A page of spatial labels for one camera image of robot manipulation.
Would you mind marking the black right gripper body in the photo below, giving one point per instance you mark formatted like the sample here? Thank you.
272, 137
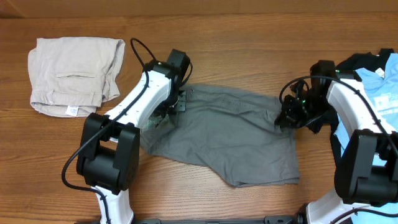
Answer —
302, 111

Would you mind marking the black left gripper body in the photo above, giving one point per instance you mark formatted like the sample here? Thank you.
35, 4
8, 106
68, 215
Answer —
168, 105

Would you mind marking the grey shorts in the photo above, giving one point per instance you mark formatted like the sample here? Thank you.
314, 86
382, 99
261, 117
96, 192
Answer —
231, 131

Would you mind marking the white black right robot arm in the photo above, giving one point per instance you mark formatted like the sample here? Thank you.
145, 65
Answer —
366, 174

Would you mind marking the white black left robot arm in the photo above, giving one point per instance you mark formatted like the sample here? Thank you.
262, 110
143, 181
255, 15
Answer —
109, 150

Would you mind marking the black t-shirt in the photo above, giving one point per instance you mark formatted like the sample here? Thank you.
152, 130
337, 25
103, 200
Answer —
360, 62

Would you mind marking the light blue t-shirt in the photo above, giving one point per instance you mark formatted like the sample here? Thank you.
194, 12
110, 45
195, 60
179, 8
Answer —
381, 88

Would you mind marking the folded beige shorts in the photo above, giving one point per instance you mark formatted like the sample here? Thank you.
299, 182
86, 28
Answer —
73, 76

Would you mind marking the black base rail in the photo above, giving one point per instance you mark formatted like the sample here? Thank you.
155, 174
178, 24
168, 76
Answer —
217, 221

